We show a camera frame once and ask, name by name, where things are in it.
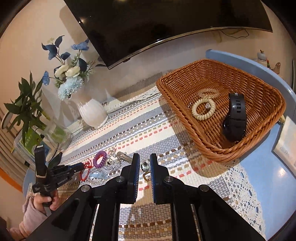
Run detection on red string bracelet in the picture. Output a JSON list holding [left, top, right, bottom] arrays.
[[79, 158, 93, 182]]

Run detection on small silver gold charm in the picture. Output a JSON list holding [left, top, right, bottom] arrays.
[[140, 161, 151, 182]]

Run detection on silver metal hair clip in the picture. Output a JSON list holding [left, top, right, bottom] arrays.
[[116, 152, 132, 164]]

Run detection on light blue hair clip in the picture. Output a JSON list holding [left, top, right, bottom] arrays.
[[89, 169, 109, 181]]

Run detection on purple spiral hair tie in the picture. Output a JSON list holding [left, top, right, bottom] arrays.
[[93, 150, 108, 169]]

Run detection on pink sleeved left forearm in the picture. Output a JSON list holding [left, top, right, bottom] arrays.
[[9, 197, 47, 240]]

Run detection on person's left hand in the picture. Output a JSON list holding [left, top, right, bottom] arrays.
[[33, 189, 61, 214]]

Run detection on stack of books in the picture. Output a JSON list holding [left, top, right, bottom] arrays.
[[13, 128, 56, 170]]

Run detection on clear glass vase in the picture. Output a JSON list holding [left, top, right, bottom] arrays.
[[42, 119, 73, 151]]

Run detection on striped woven tablecloth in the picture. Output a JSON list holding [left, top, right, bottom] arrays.
[[61, 90, 265, 240]]

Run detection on white ribbed ceramic vase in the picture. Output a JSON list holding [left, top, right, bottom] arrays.
[[71, 87, 108, 129]]

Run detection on green leafy plant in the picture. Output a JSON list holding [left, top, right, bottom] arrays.
[[4, 73, 50, 144]]

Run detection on blue white artificial flowers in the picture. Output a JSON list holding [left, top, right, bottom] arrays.
[[41, 36, 104, 100]]

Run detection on black smart watch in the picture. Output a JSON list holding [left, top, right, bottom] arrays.
[[222, 93, 247, 142]]

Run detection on brown wicker basket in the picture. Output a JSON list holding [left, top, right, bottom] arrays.
[[157, 59, 286, 163]]

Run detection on open white book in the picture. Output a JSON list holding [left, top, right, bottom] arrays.
[[273, 116, 296, 175]]

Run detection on black curved television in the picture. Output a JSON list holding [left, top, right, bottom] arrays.
[[66, 0, 273, 68]]

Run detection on small white figurine bottle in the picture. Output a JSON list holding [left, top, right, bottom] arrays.
[[256, 50, 269, 68]]

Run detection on cream spiral hair tie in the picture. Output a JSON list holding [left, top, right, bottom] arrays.
[[191, 97, 217, 121]]

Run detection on clear beaded bracelet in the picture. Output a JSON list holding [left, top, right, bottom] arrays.
[[197, 88, 220, 99]]

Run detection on black television cable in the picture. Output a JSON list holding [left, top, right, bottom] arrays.
[[219, 28, 250, 39]]

